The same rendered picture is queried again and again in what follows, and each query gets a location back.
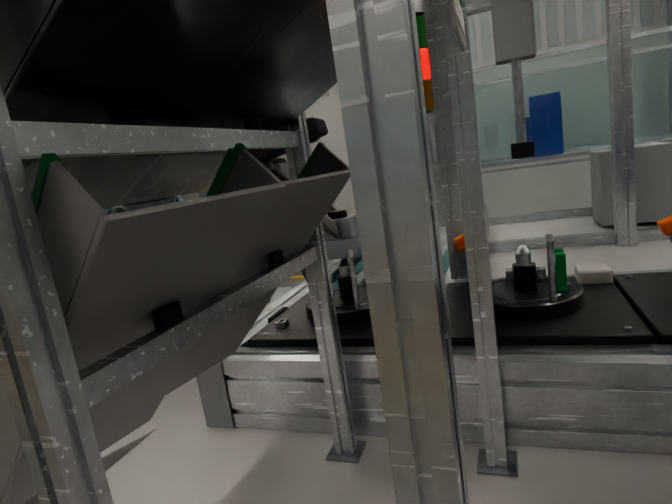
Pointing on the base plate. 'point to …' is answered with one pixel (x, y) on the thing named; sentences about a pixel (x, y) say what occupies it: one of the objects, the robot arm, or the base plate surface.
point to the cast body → (337, 248)
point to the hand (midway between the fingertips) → (341, 224)
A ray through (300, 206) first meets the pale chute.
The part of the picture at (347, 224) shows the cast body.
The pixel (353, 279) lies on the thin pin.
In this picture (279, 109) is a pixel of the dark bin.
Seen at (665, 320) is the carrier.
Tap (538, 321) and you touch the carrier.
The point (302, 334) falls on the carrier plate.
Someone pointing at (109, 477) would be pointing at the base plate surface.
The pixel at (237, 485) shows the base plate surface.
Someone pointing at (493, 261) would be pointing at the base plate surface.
